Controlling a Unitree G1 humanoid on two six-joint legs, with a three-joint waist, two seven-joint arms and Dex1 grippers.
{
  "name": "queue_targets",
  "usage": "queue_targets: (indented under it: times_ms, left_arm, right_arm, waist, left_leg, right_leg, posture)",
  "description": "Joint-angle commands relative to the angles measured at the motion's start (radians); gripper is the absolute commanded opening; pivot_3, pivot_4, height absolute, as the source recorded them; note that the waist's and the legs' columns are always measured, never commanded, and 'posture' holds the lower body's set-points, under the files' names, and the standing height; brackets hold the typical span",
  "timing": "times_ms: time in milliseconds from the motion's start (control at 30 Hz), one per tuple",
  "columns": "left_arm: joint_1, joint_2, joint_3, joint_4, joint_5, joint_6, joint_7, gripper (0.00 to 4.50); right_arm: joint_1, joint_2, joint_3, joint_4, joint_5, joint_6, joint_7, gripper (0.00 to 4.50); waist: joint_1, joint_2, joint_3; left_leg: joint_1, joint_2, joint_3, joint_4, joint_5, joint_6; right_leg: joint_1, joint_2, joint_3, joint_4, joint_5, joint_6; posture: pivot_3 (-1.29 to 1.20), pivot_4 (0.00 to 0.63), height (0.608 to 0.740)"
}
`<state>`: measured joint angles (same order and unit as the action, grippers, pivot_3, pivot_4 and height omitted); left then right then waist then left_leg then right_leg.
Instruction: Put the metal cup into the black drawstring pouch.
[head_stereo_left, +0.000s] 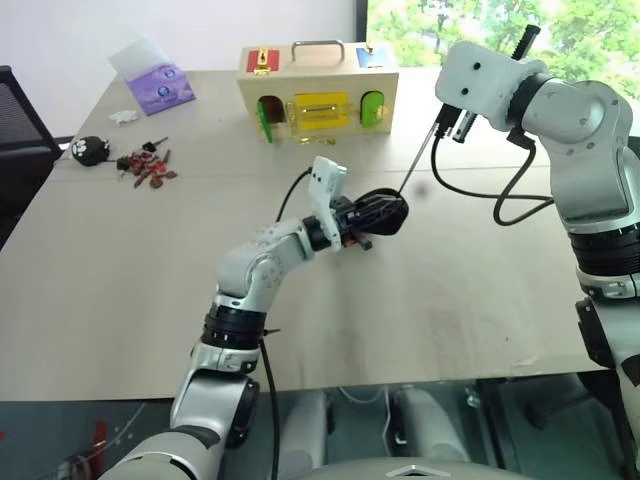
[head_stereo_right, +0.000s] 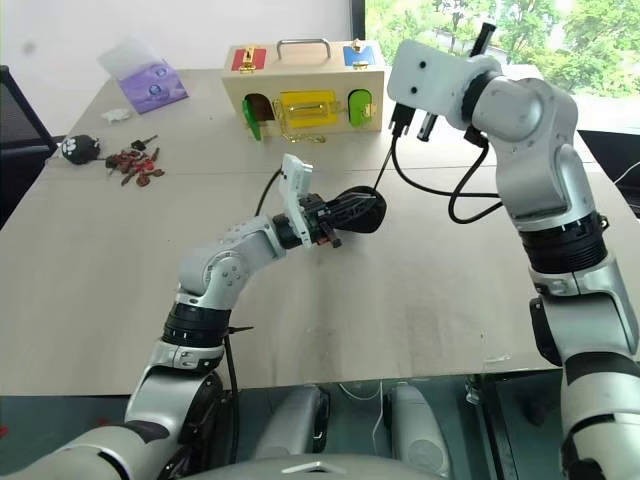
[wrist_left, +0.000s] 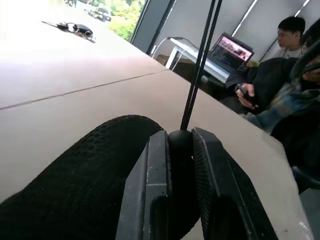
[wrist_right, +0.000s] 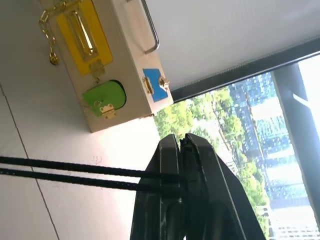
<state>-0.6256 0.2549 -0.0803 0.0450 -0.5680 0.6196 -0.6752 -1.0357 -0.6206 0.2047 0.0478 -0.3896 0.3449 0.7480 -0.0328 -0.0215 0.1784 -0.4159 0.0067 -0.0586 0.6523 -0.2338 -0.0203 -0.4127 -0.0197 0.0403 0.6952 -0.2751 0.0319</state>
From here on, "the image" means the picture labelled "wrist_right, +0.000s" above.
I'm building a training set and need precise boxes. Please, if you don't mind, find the black cloth pouch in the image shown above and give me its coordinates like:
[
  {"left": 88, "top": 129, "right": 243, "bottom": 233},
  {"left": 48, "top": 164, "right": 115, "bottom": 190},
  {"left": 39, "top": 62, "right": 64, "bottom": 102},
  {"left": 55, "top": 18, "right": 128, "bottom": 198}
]
[{"left": 0, "top": 155, "right": 187, "bottom": 195}]

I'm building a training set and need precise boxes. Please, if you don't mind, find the wooden lock box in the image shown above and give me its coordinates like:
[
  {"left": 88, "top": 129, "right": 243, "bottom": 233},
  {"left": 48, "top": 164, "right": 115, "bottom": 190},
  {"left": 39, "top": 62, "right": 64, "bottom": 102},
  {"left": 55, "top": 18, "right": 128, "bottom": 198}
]
[{"left": 37, "top": 0, "right": 175, "bottom": 134}]

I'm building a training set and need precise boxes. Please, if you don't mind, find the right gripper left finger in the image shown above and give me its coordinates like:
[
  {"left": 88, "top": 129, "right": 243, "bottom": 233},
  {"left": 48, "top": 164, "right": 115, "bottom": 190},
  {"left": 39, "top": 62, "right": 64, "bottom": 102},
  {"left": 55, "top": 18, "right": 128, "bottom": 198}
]
[{"left": 129, "top": 133, "right": 188, "bottom": 240}]

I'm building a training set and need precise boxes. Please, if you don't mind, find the window with dark frame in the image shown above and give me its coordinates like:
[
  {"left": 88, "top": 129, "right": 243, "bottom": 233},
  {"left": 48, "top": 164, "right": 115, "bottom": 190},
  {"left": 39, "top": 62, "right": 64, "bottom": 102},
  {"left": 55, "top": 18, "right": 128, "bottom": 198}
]
[{"left": 153, "top": 37, "right": 320, "bottom": 240}]

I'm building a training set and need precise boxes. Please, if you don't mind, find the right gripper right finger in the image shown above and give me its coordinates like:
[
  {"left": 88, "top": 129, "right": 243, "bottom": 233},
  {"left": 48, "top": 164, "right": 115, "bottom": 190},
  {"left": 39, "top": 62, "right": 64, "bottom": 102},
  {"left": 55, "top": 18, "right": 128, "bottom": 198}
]
[{"left": 179, "top": 132, "right": 267, "bottom": 240}]

